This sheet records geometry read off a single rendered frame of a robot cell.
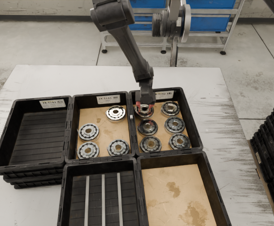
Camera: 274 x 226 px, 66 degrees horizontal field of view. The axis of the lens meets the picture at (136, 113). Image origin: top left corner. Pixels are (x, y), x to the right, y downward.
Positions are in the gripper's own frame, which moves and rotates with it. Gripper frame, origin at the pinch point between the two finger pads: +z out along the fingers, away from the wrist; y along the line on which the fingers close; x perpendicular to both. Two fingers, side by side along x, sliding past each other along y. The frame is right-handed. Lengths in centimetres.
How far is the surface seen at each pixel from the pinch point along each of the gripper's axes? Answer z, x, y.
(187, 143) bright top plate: 2.1, -20.4, 20.5
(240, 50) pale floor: 88, 184, 144
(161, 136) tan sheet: 5.2, -14.6, 8.7
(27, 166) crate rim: -3, -36, -49
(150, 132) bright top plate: 2.4, -14.1, 2.6
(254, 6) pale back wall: 61, 263, 180
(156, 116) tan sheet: 5.5, -1.3, 6.7
